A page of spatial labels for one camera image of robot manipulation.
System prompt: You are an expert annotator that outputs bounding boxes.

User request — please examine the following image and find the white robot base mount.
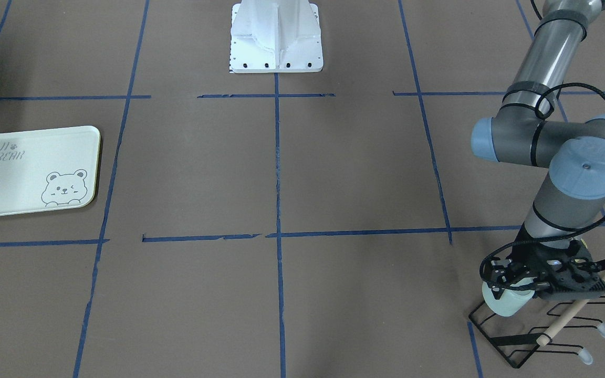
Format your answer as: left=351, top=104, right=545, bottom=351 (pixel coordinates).
left=229, top=1, right=324, bottom=74

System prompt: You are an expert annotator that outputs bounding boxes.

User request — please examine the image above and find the black wire cup rack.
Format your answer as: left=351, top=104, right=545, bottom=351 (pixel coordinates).
left=468, top=295, right=605, bottom=369

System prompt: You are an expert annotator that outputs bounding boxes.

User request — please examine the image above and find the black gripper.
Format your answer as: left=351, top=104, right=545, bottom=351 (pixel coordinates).
left=480, top=239, right=605, bottom=301

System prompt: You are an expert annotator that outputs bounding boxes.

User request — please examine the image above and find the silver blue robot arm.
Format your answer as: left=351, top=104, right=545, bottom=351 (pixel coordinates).
left=471, top=1, right=605, bottom=310

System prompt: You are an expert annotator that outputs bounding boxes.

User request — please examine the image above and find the pale green cup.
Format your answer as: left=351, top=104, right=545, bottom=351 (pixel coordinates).
left=481, top=283, right=535, bottom=317

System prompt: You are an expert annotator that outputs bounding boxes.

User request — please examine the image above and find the pale green bear tray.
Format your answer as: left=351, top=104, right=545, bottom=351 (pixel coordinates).
left=0, top=126, right=101, bottom=217

